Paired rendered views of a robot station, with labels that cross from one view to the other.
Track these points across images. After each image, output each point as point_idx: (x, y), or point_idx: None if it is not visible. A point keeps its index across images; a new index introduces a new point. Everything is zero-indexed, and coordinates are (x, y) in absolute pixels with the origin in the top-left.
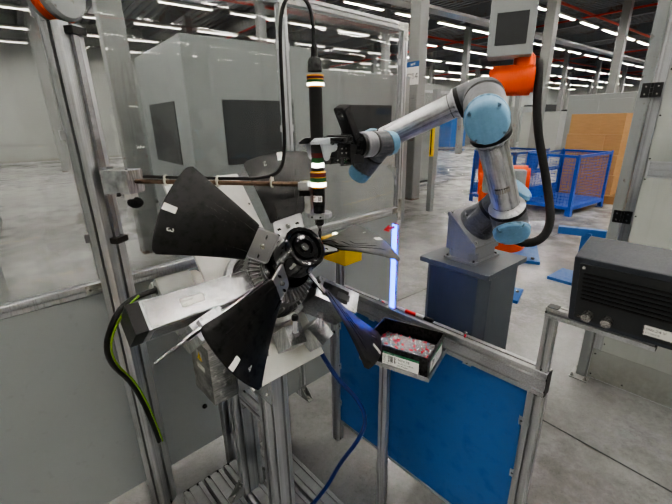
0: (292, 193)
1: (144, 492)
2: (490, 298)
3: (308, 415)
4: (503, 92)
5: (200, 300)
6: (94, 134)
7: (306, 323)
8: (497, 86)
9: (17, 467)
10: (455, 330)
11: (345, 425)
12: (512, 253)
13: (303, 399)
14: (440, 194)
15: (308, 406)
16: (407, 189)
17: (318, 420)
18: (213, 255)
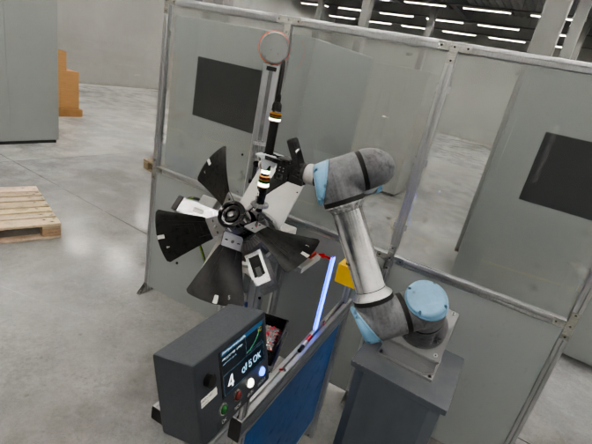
0: (269, 187)
1: None
2: (360, 394)
3: (324, 407)
4: (349, 165)
5: (200, 213)
6: (261, 122)
7: (250, 277)
8: (351, 158)
9: (197, 265)
10: (290, 366)
11: (325, 438)
12: (450, 398)
13: (341, 400)
14: None
15: (334, 405)
16: None
17: (321, 416)
18: (213, 195)
